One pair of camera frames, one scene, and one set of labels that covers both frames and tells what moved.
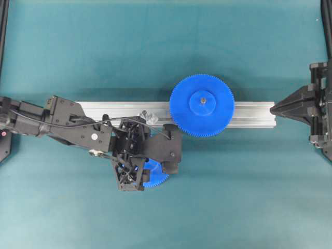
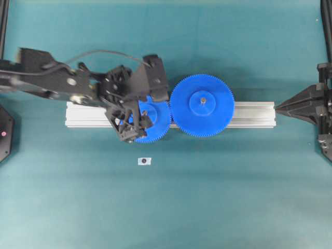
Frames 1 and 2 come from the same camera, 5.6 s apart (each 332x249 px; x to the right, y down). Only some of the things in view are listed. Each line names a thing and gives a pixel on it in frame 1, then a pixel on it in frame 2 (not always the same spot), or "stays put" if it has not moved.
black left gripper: [68, 123] to [38, 71]
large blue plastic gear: [203, 104] stays put
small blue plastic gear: [156, 177] to [159, 111]
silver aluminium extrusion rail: [247, 114] stays put
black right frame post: [326, 6] stays put
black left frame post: [4, 10] stays put
